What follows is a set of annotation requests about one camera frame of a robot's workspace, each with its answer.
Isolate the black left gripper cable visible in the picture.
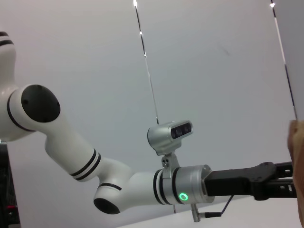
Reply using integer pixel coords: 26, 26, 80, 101
190, 194, 235, 223

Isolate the khaki canvas food bag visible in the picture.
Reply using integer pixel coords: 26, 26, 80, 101
287, 120, 304, 228

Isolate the black robot torso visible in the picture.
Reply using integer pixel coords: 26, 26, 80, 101
0, 139, 21, 228

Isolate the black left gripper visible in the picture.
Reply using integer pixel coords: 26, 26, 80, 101
201, 161, 298, 202

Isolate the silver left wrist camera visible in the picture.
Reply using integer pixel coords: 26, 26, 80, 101
147, 120, 193, 179

